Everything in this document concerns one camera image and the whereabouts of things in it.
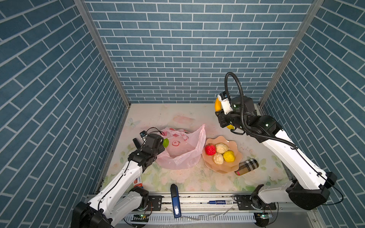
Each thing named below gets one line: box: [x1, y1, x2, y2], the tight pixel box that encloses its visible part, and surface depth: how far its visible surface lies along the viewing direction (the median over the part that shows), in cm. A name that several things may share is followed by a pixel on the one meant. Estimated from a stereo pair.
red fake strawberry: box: [204, 143, 217, 156], surface depth 88 cm
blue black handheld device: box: [170, 183, 182, 219], surface depth 73 cm
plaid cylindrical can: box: [234, 158, 260, 176], surface depth 86 cm
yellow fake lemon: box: [222, 150, 236, 163], surface depth 87 cm
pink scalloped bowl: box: [201, 135, 243, 175], surface depth 88 cm
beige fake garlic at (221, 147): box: [215, 142, 229, 154], surface depth 89 cm
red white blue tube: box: [133, 175, 144, 189], surface depth 81 cm
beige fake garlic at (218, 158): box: [212, 152, 224, 165], surface depth 86 cm
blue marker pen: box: [208, 199, 238, 205], surface depth 75 cm
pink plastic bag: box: [155, 123, 207, 170], surface depth 83 cm
